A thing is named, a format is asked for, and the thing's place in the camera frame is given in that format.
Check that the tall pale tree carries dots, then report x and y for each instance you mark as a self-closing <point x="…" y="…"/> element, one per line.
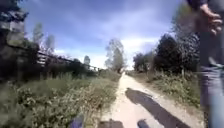
<point x="115" y="55"/>

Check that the pale dirt path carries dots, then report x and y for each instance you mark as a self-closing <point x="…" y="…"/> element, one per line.
<point x="124" y="100"/>

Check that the row of trees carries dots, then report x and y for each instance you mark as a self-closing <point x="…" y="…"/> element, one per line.
<point x="170" y="53"/>

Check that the wooden fence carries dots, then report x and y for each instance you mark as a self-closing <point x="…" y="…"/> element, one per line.
<point x="50" y="59"/>

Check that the weedy grass strip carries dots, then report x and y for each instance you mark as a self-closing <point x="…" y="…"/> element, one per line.
<point x="173" y="86"/>

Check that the overgrown grass verge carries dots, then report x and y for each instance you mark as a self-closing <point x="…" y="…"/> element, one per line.
<point x="56" y="100"/>

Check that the robot's own part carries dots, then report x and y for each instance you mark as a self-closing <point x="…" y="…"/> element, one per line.
<point x="77" y="122"/>
<point x="143" y="124"/>

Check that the person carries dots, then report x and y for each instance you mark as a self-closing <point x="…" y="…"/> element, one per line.
<point x="210" y="66"/>

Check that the building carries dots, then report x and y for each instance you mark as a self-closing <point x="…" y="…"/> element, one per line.
<point x="11" y="25"/>

